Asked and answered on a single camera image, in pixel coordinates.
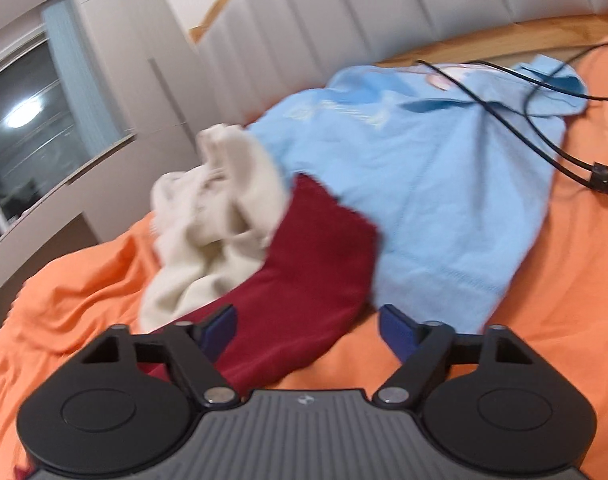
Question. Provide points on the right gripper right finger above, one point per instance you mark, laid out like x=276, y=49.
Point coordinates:
x=481, y=404

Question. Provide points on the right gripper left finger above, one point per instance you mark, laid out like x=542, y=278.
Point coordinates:
x=126, y=402

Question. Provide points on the dark red shirt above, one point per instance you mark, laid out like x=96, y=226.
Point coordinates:
x=311, y=289

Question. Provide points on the orange bed sheet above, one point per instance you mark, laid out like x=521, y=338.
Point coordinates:
x=558, y=299

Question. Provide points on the cream white garment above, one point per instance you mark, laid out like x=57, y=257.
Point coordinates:
x=212, y=225

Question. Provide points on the grey window bench unit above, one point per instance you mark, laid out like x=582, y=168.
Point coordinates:
x=111, y=192

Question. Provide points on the light blue sweater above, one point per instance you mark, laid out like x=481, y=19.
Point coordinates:
x=448, y=162

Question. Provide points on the window with dark glass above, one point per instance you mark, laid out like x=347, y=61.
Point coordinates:
x=39, y=142

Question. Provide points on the light blue curtain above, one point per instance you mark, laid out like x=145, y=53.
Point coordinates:
x=88, y=96

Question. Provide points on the grey wardrobe cabinet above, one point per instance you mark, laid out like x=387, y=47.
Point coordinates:
x=155, y=74

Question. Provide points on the grey padded headboard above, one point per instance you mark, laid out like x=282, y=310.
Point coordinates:
x=256, y=52

